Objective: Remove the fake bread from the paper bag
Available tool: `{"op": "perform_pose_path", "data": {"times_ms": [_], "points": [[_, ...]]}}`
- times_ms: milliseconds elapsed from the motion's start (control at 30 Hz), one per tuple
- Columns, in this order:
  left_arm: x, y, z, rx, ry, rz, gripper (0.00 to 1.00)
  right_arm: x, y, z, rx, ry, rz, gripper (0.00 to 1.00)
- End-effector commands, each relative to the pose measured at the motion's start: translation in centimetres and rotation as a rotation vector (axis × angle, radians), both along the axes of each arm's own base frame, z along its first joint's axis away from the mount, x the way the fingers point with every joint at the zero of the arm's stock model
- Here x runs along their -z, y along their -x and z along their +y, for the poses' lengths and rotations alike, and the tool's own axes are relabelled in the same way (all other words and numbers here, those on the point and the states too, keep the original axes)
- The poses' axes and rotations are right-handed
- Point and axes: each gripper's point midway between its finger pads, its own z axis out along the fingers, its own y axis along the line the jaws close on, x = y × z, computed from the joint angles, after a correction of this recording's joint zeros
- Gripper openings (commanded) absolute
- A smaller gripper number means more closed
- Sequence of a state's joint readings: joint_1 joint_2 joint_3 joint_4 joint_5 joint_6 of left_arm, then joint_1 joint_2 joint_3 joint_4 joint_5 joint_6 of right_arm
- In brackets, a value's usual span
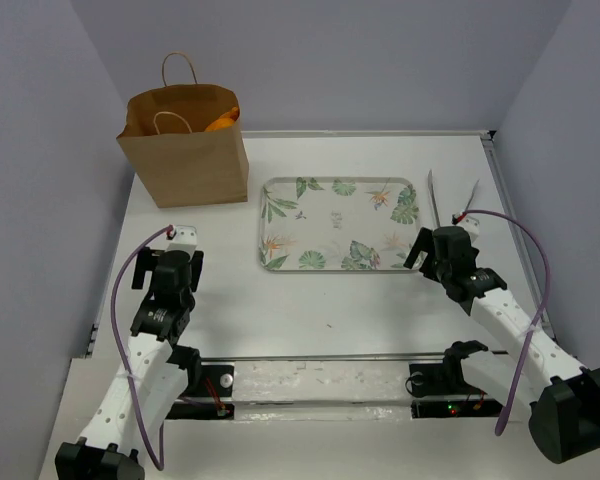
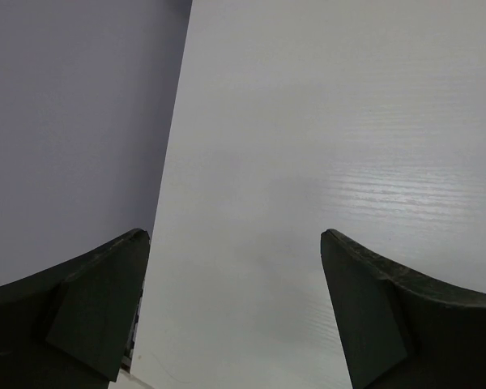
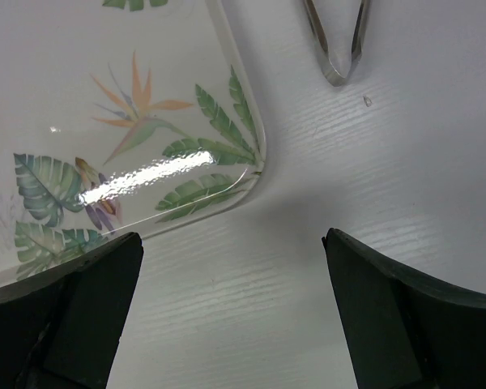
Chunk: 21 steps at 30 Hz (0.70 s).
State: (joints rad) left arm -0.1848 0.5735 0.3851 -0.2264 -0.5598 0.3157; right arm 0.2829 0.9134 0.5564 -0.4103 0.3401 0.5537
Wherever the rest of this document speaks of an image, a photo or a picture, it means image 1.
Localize brown paper bag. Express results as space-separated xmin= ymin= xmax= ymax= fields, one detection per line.
xmin=117 ymin=80 xmax=249 ymax=208

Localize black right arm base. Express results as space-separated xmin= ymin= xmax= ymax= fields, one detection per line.
xmin=405 ymin=340 xmax=502 ymax=419

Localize floral white serving tray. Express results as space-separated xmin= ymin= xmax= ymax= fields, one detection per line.
xmin=258 ymin=176 xmax=421 ymax=273

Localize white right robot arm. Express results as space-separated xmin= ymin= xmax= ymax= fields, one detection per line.
xmin=405 ymin=226 xmax=600 ymax=464

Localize metal tongs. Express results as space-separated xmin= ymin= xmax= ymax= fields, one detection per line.
xmin=427 ymin=169 xmax=480 ymax=228

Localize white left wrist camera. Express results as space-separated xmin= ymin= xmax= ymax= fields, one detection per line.
xmin=166 ymin=225 xmax=198 ymax=258

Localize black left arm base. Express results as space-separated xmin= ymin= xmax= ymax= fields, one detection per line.
xmin=167 ymin=362 xmax=235 ymax=421

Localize long scored fake baguette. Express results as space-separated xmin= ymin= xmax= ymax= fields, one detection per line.
xmin=205 ymin=107 xmax=240 ymax=132

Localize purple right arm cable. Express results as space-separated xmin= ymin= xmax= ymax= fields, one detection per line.
xmin=462 ymin=208 xmax=552 ymax=437

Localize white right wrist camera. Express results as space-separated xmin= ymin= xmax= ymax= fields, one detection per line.
xmin=452 ymin=212 xmax=480 ymax=244

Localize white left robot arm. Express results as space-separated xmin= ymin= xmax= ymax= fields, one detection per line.
xmin=54 ymin=243 xmax=204 ymax=479

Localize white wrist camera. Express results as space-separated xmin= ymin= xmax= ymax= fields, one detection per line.
xmin=452 ymin=212 xmax=480 ymax=244
xmin=166 ymin=225 xmax=198 ymax=258

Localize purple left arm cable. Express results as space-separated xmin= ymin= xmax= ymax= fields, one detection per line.
xmin=110 ymin=224 xmax=176 ymax=471

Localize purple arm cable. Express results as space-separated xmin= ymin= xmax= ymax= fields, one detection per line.
xmin=110 ymin=224 xmax=176 ymax=471
xmin=462 ymin=208 xmax=552 ymax=437

